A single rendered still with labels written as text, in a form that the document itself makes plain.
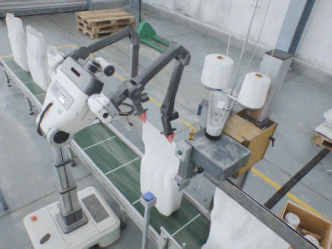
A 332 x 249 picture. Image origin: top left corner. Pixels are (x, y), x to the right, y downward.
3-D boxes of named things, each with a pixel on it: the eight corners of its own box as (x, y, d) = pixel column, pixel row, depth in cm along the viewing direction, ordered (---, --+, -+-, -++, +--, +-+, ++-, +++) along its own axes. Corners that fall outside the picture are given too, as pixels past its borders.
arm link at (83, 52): (129, 24, 196) (134, 22, 187) (138, 41, 201) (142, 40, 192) (74, 50, 184) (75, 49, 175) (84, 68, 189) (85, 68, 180)
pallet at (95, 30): (76, 24, 668) (75, 17, 659) (118, 18, 738) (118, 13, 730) (93, 33, 621) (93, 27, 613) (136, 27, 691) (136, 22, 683)
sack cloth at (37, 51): (28, 79, 374) (16, 26, 331) (43, 76, 386) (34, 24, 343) (42, 94, 348) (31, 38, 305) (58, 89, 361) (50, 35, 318)
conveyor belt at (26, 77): (3, 65, 422) (2, 59, 416) (29, 60, 444) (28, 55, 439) (67, 137, 298) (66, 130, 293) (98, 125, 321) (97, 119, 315)
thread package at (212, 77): (194, 82, 162) (199, 54, 152) (212, 75, 172) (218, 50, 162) (215, 94, 153) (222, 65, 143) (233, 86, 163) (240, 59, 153)
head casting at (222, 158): (176, 173, 163) (182, 134, 146) (203, 157, 177) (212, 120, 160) (213, 205, 146) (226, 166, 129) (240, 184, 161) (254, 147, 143)
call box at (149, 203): (139, 202, 178) (140, 195, 175) (149, 196, 183) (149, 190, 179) (147, 209, 174) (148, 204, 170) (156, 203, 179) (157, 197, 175)
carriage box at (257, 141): (206, 157, 183) (216, 120, 164) (236, 140, 203) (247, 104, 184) (235, 180, 169) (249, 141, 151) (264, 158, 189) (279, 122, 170)
